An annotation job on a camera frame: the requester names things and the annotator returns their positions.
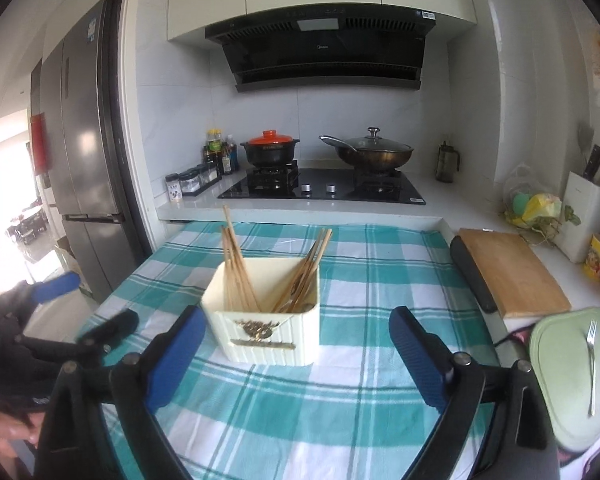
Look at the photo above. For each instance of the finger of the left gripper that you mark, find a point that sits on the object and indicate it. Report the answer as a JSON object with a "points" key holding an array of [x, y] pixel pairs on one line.
{"points": [[110, 334], [42, 292]]}

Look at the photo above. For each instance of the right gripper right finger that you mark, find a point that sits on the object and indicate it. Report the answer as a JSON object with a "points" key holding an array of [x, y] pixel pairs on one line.
{"points": [[424, 355]]}

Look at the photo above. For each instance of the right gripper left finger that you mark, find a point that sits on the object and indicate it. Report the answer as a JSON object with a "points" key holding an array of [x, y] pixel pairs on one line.
{"points": [[166, 359]]}

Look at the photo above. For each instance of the left hand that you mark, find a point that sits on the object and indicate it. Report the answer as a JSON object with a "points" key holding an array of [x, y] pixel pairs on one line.
{"points": [[11, 430]]}

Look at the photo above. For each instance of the black tray under board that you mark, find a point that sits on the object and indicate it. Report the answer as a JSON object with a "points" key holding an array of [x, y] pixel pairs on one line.
{"points": [[461, 257]]}

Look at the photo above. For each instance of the chopstick bundle left in box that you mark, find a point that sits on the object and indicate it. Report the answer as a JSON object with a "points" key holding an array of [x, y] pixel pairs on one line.
{"points": [[239, 293]]}

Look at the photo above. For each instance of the chopstick bundle in box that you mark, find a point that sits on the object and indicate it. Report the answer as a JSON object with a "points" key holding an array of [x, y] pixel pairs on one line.
{"points": [[239, 293], [292, 298]]}

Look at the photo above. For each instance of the cream utensil holder box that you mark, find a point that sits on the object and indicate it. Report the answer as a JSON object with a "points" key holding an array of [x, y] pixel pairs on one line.
{"points": [[265, 338]]}

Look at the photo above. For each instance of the wooden cutting board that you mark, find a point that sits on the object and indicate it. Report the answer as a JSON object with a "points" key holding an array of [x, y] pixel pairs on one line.
{"points": [[519, 282]]}

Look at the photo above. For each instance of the chopstick bundle right in box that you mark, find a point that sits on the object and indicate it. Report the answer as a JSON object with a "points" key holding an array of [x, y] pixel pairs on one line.
{"points": [[292, 298]]}

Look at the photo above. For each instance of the light green plate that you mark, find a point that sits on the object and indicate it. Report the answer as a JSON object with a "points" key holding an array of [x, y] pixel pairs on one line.
{"points": [[564, 350]]}

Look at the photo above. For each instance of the white spice jar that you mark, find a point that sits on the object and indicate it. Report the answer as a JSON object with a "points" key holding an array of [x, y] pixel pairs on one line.
{"points": [[173, 187]]}

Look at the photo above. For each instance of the bag of vegetables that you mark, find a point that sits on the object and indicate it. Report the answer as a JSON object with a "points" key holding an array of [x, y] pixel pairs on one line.
{"points": [[530, 207]]}

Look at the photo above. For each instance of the yellow packet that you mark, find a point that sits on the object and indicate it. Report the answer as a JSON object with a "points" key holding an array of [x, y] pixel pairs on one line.
{"points": [[591, 265]]}

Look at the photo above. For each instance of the grey refrigerator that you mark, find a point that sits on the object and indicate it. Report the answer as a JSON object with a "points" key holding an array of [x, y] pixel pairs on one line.
{"points": [[82, 161]]}

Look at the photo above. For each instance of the black gas stove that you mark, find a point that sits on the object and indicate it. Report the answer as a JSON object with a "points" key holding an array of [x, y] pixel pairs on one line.
{"points": [[293, 183]]}

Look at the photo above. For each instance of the wok with glass lid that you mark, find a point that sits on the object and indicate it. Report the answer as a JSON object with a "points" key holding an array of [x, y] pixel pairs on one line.
{"points": [[372, 152]]}

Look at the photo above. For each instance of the white knife block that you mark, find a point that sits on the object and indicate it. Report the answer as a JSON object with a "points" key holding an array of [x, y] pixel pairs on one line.
{"points": [[580, 217]]}

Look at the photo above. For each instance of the sauce bottles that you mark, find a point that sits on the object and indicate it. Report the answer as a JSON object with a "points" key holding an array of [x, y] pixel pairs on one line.
{"points": [[222, 152]]}

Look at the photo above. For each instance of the black pot orange lid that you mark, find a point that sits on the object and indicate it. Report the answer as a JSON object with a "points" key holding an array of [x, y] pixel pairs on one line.
{"points": [[270, 149]]}

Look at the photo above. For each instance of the black range hood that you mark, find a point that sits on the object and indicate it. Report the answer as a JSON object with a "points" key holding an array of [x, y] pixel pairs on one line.
{"points": [[325, 43]]}

